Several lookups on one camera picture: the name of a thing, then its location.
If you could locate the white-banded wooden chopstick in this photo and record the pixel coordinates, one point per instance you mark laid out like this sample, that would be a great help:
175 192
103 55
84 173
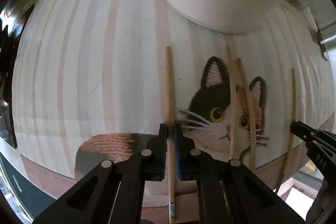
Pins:
169 82

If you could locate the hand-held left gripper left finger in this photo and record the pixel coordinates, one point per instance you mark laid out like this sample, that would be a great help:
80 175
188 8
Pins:
161 140

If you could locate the blue kitchen cabinet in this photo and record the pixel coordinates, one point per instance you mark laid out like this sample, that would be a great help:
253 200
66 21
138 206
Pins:
23 187

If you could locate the striped cat print mat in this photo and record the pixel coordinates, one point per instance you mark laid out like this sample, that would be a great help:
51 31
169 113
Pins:
92 56

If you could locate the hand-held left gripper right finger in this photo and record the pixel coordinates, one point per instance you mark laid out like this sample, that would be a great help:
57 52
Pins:
178 150

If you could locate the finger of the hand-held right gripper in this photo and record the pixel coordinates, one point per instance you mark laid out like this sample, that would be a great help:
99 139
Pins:
302 129

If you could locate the black glass gas stove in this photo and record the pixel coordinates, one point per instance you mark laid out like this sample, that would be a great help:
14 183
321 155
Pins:
6 82

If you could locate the black smartphone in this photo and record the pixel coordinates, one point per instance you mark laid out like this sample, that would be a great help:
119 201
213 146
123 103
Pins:
321 43

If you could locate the white tissue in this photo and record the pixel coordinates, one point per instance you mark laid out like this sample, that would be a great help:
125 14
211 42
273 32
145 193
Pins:
311 19

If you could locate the row of wooden chopsticks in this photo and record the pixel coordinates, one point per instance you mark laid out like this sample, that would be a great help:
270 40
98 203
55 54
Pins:
232 108

